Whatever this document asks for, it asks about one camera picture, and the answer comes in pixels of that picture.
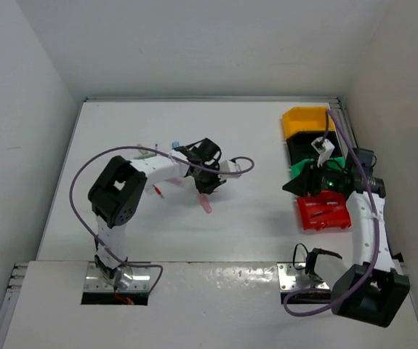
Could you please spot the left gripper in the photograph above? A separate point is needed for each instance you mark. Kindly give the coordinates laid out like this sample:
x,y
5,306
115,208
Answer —
x,y
208,187

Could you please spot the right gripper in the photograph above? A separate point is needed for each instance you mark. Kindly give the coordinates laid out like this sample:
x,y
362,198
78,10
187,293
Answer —
x,y
306,183

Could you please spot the dark red capped pen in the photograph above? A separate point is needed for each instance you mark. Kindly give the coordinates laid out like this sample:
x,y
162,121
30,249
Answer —
x,y
328,211

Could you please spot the red gel pen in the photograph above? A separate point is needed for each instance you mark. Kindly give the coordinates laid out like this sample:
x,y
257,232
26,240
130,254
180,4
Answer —
x,y
158,191

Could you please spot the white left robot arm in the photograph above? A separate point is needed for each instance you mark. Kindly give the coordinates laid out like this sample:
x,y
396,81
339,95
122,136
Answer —
x,y
117,191

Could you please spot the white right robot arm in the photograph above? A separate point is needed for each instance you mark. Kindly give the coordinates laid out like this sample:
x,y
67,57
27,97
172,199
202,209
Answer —
x,y
370,290

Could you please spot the green bin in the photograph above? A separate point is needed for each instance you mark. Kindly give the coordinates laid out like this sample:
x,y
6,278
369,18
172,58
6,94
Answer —
x,y
301,167

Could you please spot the purple highlighter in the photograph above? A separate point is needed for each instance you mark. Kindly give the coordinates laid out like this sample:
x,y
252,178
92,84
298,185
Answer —
x,y
176,181

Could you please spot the red bin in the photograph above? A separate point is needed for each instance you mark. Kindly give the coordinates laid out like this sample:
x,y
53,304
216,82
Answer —
x,y
308,205

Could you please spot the black bin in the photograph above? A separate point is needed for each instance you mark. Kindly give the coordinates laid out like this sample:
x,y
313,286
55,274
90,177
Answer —
x,y
300,147

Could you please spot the green highlighter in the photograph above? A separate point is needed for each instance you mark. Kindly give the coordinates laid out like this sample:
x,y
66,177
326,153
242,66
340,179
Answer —
x,y
144,156

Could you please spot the yellow bin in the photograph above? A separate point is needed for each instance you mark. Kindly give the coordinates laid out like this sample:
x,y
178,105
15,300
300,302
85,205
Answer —
x,y
305,119

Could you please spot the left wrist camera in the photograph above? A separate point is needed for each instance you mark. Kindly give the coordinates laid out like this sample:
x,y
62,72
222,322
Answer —
x,y
230,170

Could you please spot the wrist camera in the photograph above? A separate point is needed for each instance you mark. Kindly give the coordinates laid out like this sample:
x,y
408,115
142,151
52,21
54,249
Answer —
x,y
230,170
324,148

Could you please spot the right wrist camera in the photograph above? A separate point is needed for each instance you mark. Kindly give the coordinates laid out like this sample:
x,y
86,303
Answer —
x,y
324,148

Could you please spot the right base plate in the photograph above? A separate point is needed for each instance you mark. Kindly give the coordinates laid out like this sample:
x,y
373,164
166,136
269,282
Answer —
x,y
291,279

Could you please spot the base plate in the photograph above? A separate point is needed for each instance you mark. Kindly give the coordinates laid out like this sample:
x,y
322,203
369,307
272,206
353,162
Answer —
x,y
126,280
291,279

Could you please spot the left base plate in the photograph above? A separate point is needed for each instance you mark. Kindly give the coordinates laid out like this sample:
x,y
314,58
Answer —
x,y
126,280

